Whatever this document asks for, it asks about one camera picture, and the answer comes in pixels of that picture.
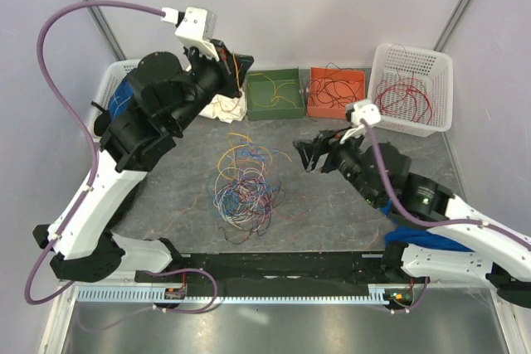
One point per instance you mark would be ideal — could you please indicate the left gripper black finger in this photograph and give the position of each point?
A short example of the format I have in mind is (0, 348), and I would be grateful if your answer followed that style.
(241, 66)
(240, 58)

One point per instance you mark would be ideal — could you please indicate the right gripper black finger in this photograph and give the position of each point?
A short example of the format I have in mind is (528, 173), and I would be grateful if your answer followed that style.
(310, 153)
(325, 139)

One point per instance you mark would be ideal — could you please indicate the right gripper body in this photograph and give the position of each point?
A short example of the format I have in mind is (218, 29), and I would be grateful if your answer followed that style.
(342, 152)

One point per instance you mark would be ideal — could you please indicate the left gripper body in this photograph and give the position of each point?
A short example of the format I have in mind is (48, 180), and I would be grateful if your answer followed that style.
(226, 69)

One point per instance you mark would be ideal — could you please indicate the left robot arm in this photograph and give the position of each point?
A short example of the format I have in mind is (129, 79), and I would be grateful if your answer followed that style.
(166, 99)

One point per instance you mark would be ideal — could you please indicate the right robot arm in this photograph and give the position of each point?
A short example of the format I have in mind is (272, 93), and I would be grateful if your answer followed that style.
(464, 245)

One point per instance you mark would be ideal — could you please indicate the white crumpled cloth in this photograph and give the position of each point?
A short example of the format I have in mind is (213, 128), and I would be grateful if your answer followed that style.
(225, 109)

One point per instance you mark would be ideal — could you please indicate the green tray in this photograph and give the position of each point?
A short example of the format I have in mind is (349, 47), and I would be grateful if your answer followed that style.
(274, 94)

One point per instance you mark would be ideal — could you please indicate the orange tray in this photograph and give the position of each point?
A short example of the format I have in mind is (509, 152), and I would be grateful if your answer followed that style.
(332, 89)

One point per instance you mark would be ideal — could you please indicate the empty white basket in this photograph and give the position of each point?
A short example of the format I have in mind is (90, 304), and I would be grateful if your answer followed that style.
(413, 89)

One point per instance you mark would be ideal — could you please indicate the blue plaid cloth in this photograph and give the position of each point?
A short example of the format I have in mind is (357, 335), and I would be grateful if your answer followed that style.
(120, 99)

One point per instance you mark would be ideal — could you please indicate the white basket with clothes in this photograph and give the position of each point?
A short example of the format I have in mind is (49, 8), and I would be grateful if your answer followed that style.
(108, 84)

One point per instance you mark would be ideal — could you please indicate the blue fleece cloth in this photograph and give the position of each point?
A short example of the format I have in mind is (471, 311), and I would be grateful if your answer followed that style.
(422, 238)

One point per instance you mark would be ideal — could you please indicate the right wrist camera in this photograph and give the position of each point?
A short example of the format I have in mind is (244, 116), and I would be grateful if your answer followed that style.
(357, 112)

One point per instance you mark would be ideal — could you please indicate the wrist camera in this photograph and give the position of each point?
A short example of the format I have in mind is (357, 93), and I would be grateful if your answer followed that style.
(357, 112)
(194, 27)

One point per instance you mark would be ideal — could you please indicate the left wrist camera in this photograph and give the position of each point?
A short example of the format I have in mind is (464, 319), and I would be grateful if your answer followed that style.
(194, 27)

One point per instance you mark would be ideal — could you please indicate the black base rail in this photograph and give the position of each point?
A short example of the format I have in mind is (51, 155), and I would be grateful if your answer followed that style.
(296, 272)

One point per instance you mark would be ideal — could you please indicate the right aluminium frame post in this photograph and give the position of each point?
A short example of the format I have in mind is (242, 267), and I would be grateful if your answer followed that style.
(454, 20)

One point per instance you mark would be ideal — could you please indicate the light blue cable duct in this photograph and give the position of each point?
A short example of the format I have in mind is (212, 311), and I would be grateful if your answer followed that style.
(162, 295)

